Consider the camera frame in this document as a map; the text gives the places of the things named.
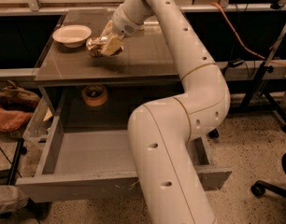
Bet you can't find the brown bag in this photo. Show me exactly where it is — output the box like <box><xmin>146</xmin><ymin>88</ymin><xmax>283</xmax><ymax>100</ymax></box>
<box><xmin>0</xmin><ymin>80</ymin><xmax>40</xmax><ymax>111</ymax></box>

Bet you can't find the open grey top drawer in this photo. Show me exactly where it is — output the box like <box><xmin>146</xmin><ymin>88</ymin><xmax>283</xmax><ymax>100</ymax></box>
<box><xmin>17</xmin><ymin>83</ymin><xmax>233</xmax><ymax>203</ymax></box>

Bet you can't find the brown tape roll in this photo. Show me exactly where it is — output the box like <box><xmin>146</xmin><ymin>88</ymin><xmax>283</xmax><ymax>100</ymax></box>
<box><xmin>81</xmin><ymin>85</ymin><xmax>107</xmax><ymax>107</ymax></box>

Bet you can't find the black stand leg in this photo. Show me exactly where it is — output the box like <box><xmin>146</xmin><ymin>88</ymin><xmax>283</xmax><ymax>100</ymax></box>
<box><xmin>6</xmin><ymin>139</ymin><xmax>27</xmax><ymax>186</ymax></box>

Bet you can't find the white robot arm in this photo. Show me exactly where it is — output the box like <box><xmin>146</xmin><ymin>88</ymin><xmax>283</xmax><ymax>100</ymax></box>
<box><xmin>106</xmin><ymin>0</ymin><xmax>230</xmax><ymax>224</ymax></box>

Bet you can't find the black power adapter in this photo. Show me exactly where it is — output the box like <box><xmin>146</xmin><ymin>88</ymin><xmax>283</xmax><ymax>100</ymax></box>
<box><xmin>228</xmin><ymin>58</ymin><xmax>244</xmax><ymax>68</ymax></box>

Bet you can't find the orange cloth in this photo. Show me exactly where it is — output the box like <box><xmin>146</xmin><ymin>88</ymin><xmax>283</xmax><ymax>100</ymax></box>
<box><xmin>0</xmin><ymin>106</ymin><xmax>33</xmax><ymax>133</ymax></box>

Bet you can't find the clear plastic bin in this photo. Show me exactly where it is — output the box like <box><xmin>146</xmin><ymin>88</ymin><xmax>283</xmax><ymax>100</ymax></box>
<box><xmin>23</xmin><ymin>99</ymin><xmax>53</xmax><ymax>149</ymax></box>

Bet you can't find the white bowl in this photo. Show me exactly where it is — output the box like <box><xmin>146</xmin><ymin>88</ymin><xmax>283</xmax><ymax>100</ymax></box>
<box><xmin>52</xmin><ymin>25</ymin><xmax>92</xmax><ymax>48</ymax></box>

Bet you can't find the orange cable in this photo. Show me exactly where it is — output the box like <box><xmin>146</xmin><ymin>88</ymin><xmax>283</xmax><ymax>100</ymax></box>
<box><xmin>210</xmin><ymin>2</ymin><xmax>286</xmax><ymax>69</ymax></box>

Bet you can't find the black office chair base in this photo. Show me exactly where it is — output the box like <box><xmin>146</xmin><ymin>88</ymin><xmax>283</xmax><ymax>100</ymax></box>
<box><xmin>250</xmin><ymin>148</ymin><xmax>286</xmax><ymax>202</ymax></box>

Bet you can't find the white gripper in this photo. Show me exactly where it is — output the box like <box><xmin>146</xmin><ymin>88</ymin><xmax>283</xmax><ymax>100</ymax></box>
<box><xmin>101</xmin><ymin>5</ymin><xmax>141</xmax><ymax>56</ymax></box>

